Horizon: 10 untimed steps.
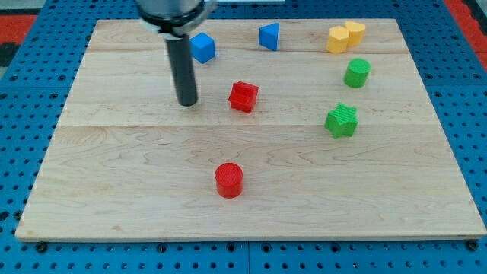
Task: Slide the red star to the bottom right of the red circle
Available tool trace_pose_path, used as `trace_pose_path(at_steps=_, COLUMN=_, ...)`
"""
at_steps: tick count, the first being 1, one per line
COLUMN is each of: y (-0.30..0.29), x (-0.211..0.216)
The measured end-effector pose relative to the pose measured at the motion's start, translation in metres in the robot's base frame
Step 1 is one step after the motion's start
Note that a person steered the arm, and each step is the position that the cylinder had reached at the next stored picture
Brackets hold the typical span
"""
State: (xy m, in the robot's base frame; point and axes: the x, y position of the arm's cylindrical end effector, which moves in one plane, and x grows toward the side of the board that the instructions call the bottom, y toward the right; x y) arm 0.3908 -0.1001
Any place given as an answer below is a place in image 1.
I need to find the wooden board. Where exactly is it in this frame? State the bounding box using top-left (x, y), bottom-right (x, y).
top-left (16, 19), bottom-right (486, 243)

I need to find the yellow hexagon block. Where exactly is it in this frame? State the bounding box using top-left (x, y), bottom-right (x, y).
top-left (326, 26), bottom-right (350, 54)

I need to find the green cylinder block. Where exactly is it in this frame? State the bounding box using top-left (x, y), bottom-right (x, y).
top-left (344, 58), bottom-right (371, 88)

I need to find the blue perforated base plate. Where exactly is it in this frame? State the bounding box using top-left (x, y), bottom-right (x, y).
top-left (1, 0), bottom-right (486, 273)

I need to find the red star block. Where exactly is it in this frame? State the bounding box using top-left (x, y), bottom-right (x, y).
top-left (228, 81), bottom-right (259, 113)

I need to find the green star block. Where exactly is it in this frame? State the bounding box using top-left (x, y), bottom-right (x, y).
top-left (324, 102), bottom-right (358, 139)

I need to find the blue cube block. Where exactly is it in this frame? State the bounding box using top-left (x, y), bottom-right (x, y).
top-left (189, 33), bottom-right (216, 64)

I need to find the red cylinder block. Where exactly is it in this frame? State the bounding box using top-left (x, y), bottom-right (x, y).
top-left (215, 162), bottom-right (244, 199)

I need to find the blue triangle block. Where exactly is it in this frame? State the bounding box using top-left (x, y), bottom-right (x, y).
top-left (258, 23), bottom-right (279, 51)

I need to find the yellow heart block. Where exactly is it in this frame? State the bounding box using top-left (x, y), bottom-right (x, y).
top-left (345, 20), bottom-right (366, 47)

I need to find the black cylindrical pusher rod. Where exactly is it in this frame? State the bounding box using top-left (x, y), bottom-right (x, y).
top-left (166, 34), bottom-right (198, 107)

